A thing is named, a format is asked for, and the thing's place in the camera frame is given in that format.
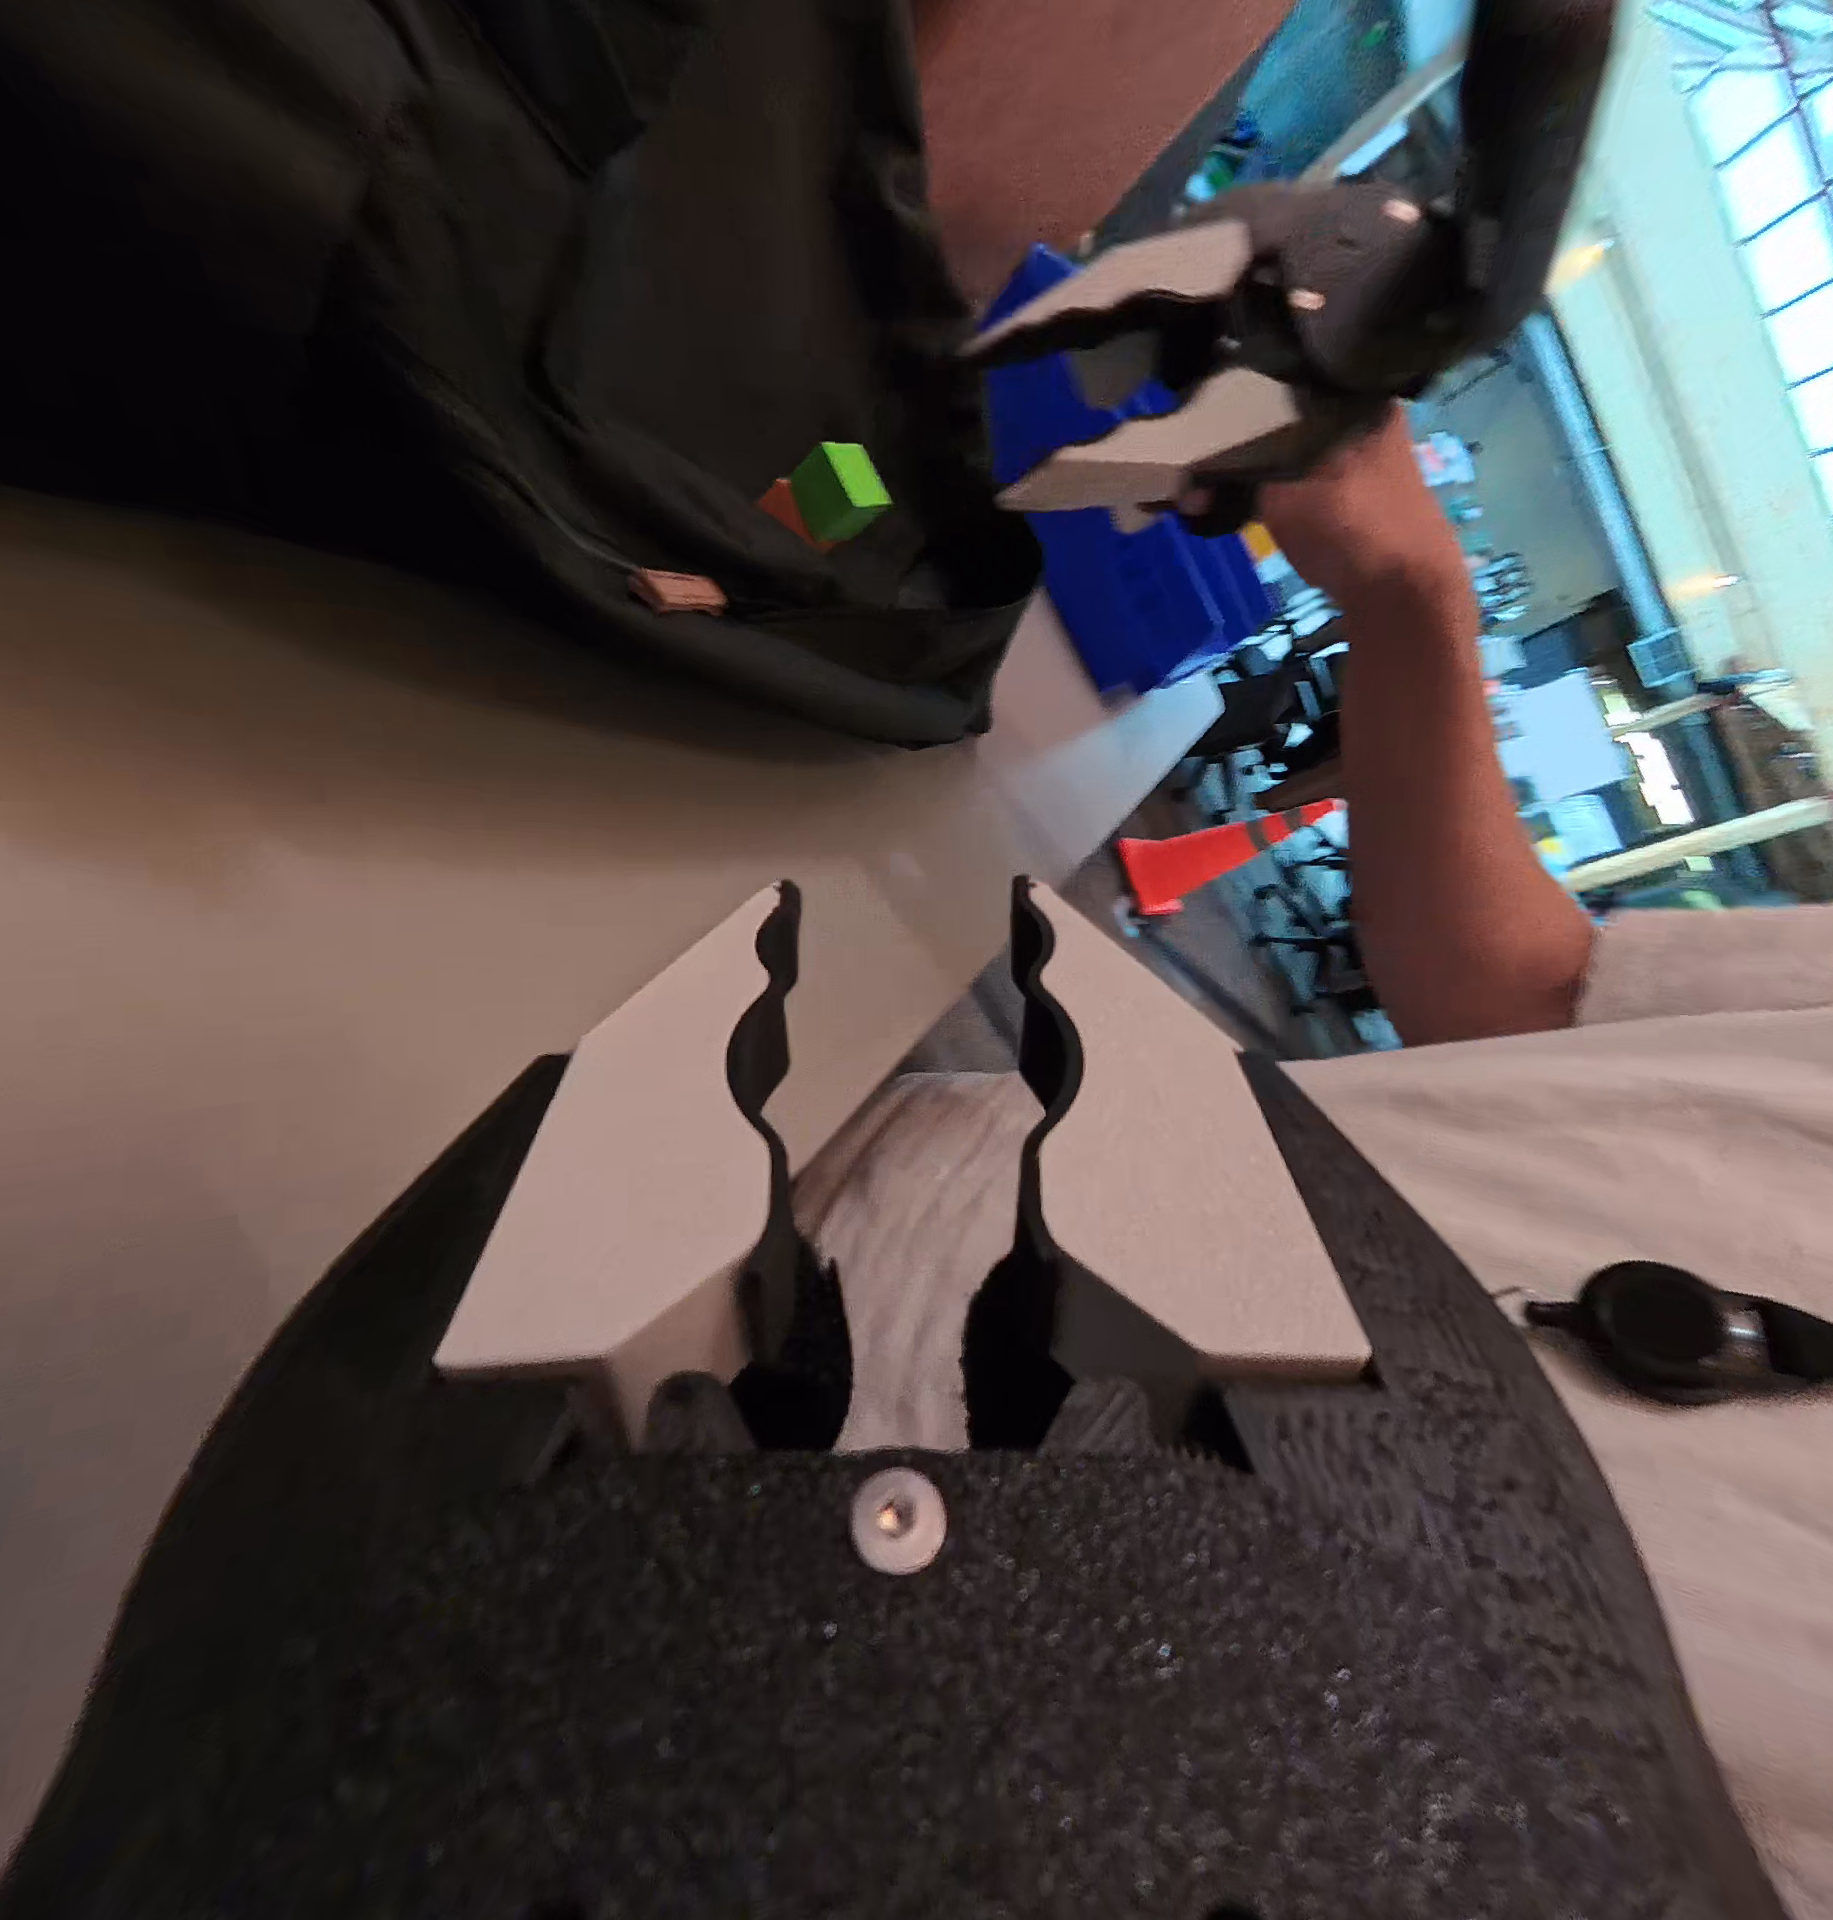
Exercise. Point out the person's white shirt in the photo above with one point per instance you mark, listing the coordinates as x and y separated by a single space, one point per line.
1632 1140

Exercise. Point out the black office chair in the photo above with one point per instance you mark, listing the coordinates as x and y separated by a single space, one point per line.
1272 714

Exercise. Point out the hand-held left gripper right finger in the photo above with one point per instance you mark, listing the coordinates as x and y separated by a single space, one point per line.
1171 1186

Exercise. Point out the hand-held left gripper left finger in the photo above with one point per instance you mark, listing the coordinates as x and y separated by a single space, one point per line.
632 1186

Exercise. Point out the orange traffic cone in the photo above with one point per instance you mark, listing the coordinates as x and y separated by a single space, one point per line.
1201 865

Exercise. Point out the person's right forearm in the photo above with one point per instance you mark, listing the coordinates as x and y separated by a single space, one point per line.
1425 748

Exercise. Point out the green cube block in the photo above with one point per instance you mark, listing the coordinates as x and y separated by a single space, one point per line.
842 491

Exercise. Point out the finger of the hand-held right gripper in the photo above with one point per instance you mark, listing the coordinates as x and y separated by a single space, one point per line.
1171 446
1138 273

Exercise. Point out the white desk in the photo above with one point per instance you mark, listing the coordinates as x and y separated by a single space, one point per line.
256 928

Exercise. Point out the orange block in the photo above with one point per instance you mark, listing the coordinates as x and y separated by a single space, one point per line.
784 511

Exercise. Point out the black backpack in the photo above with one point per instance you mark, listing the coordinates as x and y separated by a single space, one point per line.
409 328

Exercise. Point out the blue storage bins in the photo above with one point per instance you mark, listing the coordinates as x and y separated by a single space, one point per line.
1138 601

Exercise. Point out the black badge reel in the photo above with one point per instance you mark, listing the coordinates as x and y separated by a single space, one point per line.
1678 1325

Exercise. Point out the window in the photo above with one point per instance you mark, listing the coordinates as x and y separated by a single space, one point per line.
1798 269

